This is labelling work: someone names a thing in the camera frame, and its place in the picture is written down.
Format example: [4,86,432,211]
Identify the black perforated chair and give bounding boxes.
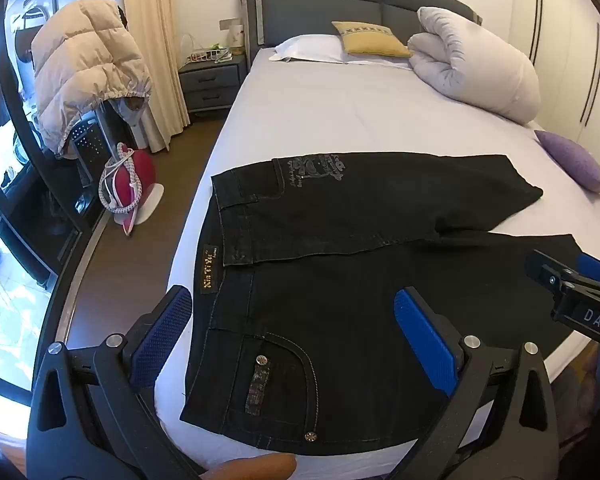
[70,119,106,186]

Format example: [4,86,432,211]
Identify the striped iron cord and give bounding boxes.
[99,142,142,212]

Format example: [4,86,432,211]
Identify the yellow patterned pillow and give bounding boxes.
[331,21,413,58]

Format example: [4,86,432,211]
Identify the red steam iron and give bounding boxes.
[107,147,166,237]

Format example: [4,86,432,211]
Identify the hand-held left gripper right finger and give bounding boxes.
[394,287,576,480]

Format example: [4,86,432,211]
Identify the person's left hand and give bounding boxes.
[200,452,297,480]

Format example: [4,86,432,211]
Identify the white wire basket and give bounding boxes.
[180,34,231,63]

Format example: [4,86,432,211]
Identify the dark grey padded headboard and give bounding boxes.
[239,0,483,61]

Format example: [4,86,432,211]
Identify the white wardrobe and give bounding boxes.
[510,0,600,186]

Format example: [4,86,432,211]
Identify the cream curtain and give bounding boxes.
[122,0,191,153]

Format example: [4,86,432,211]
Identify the rolled white duvet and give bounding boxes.
[407,6,542,126]

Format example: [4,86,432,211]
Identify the black denim pants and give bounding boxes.
[180,151,583,458]

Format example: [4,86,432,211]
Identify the purple cushion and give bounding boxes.
[534,130,600,193]

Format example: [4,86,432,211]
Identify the glass sliding door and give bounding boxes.
[0,0,103,401]

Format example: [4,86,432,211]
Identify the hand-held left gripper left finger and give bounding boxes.
[26,285,206,480]

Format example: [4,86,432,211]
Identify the bed with white sheet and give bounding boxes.
[152,45,600,480]

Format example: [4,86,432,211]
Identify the grey nightstand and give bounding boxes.
[177,55,248,113]

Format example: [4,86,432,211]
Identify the beige puffer jacket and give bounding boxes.
[30,0,153,156]

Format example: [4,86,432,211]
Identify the white pillow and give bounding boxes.
[269,35,411,66]

